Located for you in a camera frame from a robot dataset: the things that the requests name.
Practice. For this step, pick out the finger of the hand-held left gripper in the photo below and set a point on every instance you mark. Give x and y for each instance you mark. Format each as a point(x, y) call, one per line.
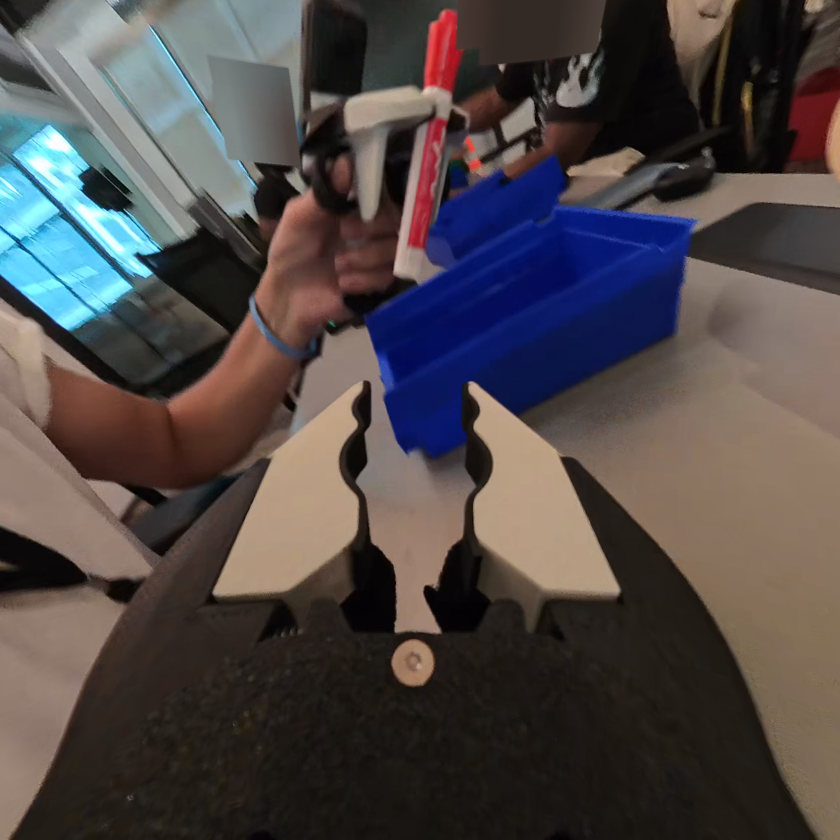
point(387, 108)
point(459, 119)

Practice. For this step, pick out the person's white shirt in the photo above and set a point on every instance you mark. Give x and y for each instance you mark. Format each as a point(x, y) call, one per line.
point(39, 512)

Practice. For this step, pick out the red white marker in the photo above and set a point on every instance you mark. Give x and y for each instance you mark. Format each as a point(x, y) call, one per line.
point(423, 190)

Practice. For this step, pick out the blue storage bin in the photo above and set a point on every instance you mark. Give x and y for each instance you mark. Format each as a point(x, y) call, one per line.
point(525, 367)
point(485, 210)

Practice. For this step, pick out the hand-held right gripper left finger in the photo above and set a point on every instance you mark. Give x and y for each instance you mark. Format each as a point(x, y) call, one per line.
point(295, 525)

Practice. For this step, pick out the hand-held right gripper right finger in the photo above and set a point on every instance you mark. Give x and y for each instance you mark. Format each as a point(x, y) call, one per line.
point(531, 525)

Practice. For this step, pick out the blue wristband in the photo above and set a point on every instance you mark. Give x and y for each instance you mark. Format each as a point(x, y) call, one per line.
point(275, 342)

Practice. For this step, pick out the person's left forearm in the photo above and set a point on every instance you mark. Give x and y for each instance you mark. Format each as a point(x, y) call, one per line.
point(164, 433)

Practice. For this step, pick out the black computer mouse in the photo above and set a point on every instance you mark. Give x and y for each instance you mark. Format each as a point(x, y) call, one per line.
point(686, 180)

